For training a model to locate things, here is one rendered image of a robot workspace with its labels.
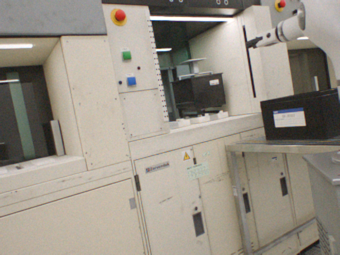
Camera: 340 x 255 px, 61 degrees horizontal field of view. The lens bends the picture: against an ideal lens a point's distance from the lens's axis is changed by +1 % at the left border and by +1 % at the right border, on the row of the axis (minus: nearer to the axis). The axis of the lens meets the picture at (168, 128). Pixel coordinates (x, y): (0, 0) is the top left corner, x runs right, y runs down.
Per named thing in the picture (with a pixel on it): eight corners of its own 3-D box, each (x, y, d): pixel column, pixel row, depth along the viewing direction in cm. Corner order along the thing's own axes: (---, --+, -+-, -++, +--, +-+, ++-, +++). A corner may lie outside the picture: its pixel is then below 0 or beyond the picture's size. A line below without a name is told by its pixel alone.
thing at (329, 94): (264, 140, 127) (257, 101, 126) (304, 128, 140) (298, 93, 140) (326, 139, 103) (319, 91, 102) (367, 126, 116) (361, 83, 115)
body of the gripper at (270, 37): (277, 41, 113) (255, 50, 123) (294, 41, 119) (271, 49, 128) (274, 22, 113) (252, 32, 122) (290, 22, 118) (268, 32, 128)
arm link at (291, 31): (292, 16, 115) (279, 23, 111) (325, 1, 104) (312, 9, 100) (299, 35, 117) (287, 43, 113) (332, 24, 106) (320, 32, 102)
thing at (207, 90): (194, 118, 154) (185, 59, 150) (175, 118, 172) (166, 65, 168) (229, 110, 165) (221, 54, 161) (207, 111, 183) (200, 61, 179)
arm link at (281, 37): (283, 41, 112) (276, 43, 114) (297, 40, 116) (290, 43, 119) (280, 19, 111) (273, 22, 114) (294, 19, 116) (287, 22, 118)
